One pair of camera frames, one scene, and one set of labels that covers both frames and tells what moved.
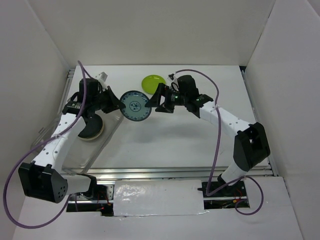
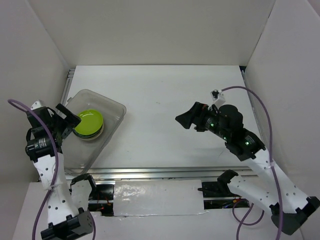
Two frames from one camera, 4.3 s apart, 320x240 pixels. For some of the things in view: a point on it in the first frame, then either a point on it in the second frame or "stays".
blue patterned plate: x=135 y=110 -> x=87 y=136
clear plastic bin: x=88 y=151 stays
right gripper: x=155 y=101 -> x=196 y=115
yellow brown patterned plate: x=93 y=137 stays
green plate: x=150 y=83 -> x=91 y=122
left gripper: x=114 y=103 -> x=71 y=121
